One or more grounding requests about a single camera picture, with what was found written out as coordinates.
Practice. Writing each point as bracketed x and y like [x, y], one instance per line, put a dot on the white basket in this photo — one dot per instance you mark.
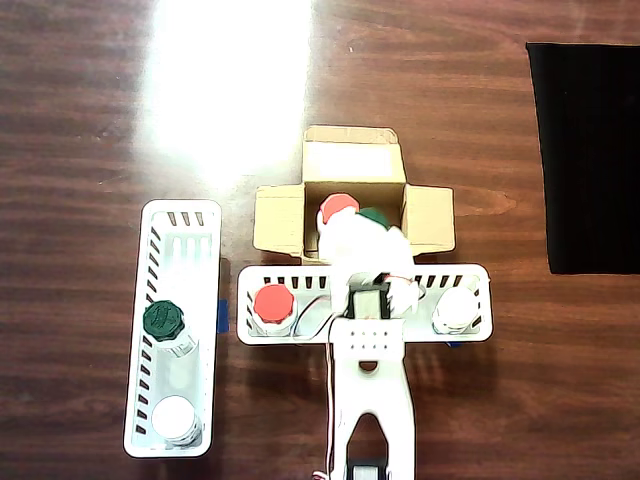
[450, 337]
[172, 370]

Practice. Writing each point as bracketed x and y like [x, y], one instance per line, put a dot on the small cardboard box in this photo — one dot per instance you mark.
[280, 220]

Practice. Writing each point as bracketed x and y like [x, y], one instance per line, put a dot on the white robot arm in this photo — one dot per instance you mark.
[370, 390]

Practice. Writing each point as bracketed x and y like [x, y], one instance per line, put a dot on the black cloth mat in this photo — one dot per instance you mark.
[590, 165]

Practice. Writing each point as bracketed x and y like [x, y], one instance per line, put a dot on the red cap white bottle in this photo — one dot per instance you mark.
[337, 202]
[273, 305]

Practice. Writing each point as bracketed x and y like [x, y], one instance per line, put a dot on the blue tape piece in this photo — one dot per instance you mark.
[223, 316]
[454, 344]

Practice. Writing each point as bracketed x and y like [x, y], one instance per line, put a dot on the green cap white bottle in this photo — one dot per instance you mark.
[375, 216]
[162, 320]

